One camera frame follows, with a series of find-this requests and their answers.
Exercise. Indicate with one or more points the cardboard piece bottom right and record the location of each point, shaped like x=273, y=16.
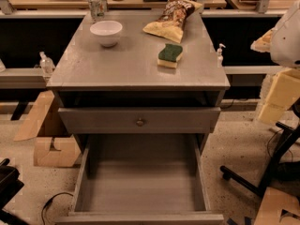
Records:
x=278, y=208

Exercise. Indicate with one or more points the green and yellow sponge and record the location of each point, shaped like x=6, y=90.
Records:
x=170, y=55

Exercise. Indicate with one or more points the closed grey drawer with knob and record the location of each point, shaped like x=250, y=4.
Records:
x=139, y=120

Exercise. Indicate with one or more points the black equipment at left edge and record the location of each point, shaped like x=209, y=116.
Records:
x=10, y=185

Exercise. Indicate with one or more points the small white pump bottle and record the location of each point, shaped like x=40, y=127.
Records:
x=220, y=49

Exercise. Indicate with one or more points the yellow chip bag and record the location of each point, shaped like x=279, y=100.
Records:
x=171, y=23

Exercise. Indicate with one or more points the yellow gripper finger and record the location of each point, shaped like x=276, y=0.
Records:
x=284, y=91
x=263, y=43

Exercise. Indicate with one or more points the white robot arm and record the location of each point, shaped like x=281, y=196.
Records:
x=285, y=44

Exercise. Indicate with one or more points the silver soda can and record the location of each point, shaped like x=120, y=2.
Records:
x=96, y=9

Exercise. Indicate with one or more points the clear plastic bottle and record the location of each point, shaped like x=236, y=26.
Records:
x=46, y=63

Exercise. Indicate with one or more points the grey wooden drawer cabinet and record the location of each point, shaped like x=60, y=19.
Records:
x=127, y=75

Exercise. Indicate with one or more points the open grey bottom drawer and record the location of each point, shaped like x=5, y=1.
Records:
x=141, y=179

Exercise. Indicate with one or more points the cardboard box on floor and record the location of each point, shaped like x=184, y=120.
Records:
x=53, y=147

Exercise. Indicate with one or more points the white ceramic bowl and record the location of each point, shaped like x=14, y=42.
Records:
x=107, y=33

